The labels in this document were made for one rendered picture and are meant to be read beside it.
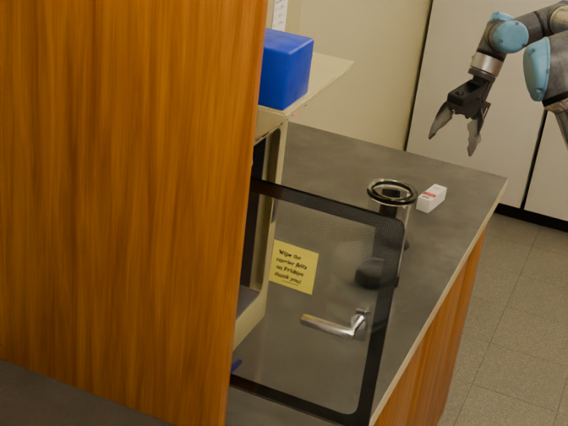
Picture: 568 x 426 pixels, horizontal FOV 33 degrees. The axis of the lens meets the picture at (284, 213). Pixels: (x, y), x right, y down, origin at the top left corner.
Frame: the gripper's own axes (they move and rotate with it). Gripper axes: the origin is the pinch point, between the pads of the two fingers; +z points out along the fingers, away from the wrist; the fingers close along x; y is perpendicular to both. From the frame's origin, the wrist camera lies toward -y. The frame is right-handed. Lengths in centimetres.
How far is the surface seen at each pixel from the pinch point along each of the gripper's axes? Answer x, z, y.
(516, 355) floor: -10, 68, 129
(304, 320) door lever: -27, 29, -102
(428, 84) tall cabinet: 95, -14, 198
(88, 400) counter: 5, 60, -103
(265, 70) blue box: -11, -5, -113
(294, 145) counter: 48, 18, 11
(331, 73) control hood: -9, -7, -90
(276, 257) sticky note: -18, 23, -101
